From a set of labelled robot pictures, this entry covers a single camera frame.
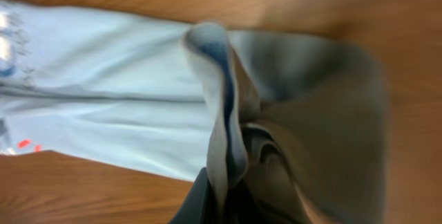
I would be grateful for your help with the light blue printed t-shirt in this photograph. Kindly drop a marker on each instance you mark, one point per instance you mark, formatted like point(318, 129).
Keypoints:
point(290, 127)

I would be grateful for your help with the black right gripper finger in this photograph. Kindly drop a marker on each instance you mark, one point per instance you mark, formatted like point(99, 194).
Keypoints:
point(200, 205)

